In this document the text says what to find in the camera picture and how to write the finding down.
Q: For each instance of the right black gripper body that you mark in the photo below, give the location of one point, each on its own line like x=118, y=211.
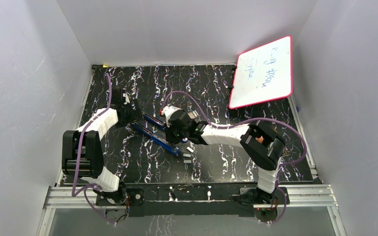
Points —
x=175, y=135

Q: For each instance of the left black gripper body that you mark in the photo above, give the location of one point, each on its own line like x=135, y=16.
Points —
x=129, y=114

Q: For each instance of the blue stapler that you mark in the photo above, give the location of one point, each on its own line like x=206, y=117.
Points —
x=155, y=121
x=157, y=139

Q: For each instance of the staple box tray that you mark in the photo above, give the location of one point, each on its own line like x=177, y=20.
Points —
x=193, y=115

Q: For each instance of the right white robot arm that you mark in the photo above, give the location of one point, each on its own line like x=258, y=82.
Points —
x=263, y=145

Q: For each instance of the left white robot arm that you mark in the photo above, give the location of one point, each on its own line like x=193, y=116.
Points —
x=82, y=155

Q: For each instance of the pink framed whiteboard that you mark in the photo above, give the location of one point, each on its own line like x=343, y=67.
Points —
x=263, y=74

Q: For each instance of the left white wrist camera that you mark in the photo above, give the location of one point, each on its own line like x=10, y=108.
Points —
x=126, y=99

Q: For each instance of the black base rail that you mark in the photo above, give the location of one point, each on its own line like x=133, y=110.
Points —
x=229, y=198

